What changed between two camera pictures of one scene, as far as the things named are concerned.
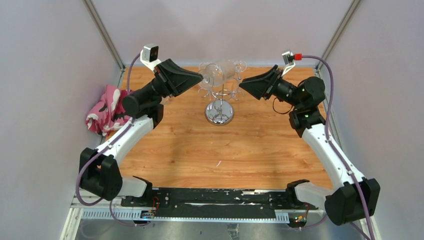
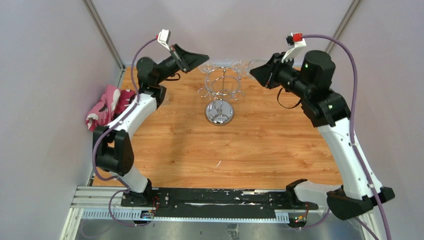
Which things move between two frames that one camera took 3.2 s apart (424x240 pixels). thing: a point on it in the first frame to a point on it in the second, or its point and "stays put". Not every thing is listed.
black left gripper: x=169 y=75 to x=187 y=61
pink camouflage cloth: x=109 y=114 stays put
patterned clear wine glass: x=165 y=101 stays put
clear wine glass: x=215 y=73 to x=254 y=63
